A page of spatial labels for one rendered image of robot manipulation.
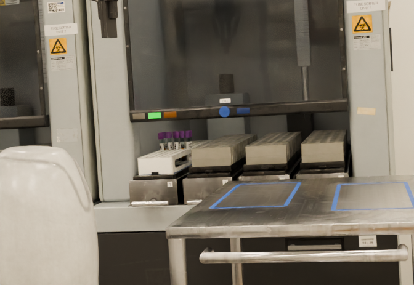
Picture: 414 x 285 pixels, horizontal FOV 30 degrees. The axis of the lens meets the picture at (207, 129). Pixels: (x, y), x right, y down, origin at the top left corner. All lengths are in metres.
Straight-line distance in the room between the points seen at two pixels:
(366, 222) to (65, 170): 0.48
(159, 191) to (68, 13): 0.58
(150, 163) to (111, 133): 0.16
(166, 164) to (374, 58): 0.63
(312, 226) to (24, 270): 0.45
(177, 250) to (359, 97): 0.96
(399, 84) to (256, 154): 1.22
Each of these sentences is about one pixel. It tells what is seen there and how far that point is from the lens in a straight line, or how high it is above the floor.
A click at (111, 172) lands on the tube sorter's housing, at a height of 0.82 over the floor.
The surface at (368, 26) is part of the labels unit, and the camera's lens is 2.12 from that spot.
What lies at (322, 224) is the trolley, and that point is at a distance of 1.25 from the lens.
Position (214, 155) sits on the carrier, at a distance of 2.14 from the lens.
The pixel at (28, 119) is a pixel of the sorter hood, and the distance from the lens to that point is 2.29.
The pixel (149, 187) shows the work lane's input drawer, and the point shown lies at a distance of 2.12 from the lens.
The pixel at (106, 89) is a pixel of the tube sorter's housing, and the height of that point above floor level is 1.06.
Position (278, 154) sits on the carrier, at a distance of 2.12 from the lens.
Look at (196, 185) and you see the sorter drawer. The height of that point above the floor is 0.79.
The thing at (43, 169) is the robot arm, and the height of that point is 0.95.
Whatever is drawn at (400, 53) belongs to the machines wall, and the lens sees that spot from 3.23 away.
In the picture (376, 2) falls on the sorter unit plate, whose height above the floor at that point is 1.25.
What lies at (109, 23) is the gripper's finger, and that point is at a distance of 1.51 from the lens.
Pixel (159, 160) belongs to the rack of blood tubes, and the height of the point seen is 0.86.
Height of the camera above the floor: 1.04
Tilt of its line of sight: 3 degrees down
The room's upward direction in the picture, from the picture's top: 3 degrees counter-clockwise
